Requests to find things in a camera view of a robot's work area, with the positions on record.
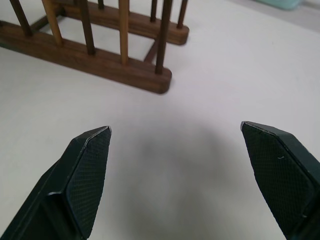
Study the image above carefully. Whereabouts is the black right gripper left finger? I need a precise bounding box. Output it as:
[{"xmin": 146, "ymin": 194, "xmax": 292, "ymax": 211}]
[{"xmin": 6, "ymin": 125, "xmax": 113, "ymax": 240}]

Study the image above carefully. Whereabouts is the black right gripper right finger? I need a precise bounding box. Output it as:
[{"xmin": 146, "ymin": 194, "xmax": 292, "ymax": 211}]
[{"xmin": 240, "ymin": 120, "xmax": 320, "ymax": 240}]

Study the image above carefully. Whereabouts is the wooden dish rack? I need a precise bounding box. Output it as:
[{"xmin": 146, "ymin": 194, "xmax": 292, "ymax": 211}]
[{"xmin": 0, "ymin": 0, "xmax": 190, "ymax": 95}]

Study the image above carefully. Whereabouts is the teal object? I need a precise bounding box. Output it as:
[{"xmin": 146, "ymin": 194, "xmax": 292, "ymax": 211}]
[{"xmin": 274, "ymin": 0, "xmax": 302, "ymax": 11}]

